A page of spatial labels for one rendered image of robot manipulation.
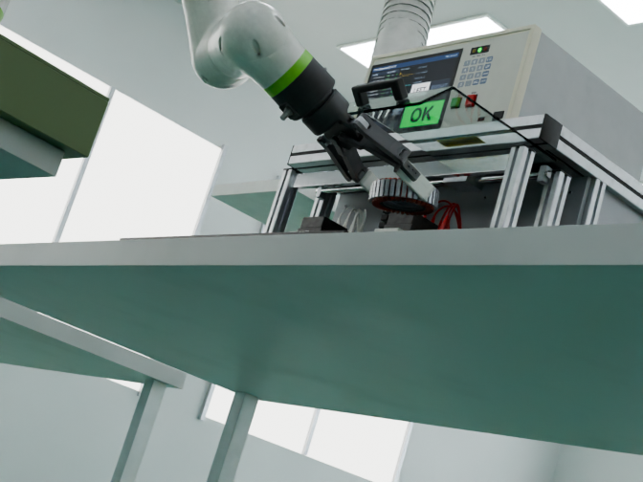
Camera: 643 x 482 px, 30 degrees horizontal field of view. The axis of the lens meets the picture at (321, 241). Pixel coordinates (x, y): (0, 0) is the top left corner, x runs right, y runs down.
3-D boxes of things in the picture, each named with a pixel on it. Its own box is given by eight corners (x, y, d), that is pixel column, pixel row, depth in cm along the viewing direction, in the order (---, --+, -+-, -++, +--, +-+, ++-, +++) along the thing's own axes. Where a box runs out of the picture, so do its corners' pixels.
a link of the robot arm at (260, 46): (218, 26, 177) (263, -23, 181) (190, 45, 189) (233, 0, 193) (284, 93, 181) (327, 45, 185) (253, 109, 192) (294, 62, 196)
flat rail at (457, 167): (515, 168, 199) (520, 152, 199) (285, 187, 246) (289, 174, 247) (520, 172, 199) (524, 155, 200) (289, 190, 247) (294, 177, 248)
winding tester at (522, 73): (507, 126, 209) (535, 23, 215) (343, 145, 243) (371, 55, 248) (632, 214, 232) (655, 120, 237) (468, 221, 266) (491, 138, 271)
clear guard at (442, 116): (419, 103, 183) (430, 69, 184) (319, 119, 201) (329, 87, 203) (548, 190, 202) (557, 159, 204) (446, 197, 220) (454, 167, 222)
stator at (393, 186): (389, 194, 187) (392, 171, 188) (356, 205, 197) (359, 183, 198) (450, 210, 192) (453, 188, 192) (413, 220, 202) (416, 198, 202)
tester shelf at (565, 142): (540, 138, 198) (546, 113, 199) (286, 164, 251) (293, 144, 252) (683, 240, 224) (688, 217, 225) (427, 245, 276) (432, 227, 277)
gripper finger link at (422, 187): (403, 158, 189) (406, 157, 188) (432, 188, 191) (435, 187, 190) (392, 171, 188) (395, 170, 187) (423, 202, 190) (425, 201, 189)
